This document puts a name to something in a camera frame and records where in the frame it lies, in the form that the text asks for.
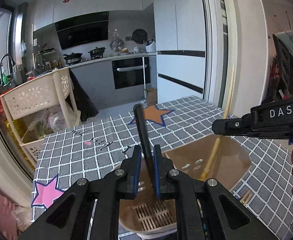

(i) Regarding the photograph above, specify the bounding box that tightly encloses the white rice cooker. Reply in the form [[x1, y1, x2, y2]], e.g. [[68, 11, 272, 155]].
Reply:
[[145, 40, 156, 53]]

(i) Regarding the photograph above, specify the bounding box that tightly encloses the beige plastic storage trolley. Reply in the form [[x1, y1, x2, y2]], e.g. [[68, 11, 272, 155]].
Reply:
[[0, 67, 81, 167]]

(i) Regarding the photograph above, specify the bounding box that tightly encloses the cardboard box on floor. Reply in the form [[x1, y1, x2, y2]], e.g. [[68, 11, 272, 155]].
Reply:
[[145, 87, 157, 106]]

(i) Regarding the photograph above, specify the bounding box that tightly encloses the orange star sticker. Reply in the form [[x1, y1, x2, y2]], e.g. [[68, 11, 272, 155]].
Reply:
[[133, 104, 174, 127]]

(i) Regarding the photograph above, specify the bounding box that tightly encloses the pink star sticker left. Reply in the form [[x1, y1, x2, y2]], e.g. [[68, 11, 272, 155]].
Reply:
[[31, 174, 64, 209]]

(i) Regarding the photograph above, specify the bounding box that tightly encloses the black wok on stove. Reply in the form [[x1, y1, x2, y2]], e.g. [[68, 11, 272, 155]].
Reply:
[[63, 53, 82, 65]]

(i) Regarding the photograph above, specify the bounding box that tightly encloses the grey checked tablecloth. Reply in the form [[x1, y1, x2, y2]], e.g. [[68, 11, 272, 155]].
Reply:
[[34, 96, 293, 239]]

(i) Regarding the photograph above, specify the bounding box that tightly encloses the black pot on stove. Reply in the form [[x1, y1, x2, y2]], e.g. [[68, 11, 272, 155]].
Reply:
[[88, 47, 106, 60]]

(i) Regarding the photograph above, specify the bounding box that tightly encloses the wooden chopstick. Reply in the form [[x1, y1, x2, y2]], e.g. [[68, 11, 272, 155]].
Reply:
[[200, 62, 235, 181]]

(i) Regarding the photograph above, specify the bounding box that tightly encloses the black range hood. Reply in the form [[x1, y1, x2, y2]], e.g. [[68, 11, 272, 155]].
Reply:
[[55, 11, 109, 49]]

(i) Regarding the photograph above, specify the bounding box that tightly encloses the chrome kitchen faucet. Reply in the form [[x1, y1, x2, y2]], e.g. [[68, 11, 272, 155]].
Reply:
[[0, 53, 16, 78]]

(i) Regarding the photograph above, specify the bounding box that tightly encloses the yellow oil bottle red label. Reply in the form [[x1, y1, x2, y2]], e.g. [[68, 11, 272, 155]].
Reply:
[[0, 97, 28, 145]]

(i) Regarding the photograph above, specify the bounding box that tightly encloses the beige utensil holder caddy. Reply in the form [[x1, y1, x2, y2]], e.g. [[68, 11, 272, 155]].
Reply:
[[119, 134, 252, 239]]

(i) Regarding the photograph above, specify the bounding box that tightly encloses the black built-in oven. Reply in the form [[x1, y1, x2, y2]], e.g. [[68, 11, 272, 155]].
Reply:
[[112, 57, 151, 89]]

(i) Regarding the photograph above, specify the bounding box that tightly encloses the white refrigerator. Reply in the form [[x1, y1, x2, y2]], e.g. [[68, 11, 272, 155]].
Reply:
[[153, 0, 206, 103]]

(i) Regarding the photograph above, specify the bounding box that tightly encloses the black utensil handle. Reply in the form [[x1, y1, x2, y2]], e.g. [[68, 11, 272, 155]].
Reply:
[[133, 103, 160, 199]]

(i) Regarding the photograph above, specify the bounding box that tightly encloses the black hanging pan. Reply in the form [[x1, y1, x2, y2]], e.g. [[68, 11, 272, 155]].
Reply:
[[132, 29, 149, 44]]

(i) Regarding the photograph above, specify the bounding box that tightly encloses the grey camera box green light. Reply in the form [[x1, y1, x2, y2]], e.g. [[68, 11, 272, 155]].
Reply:
[[272, 31, 293, 96]]

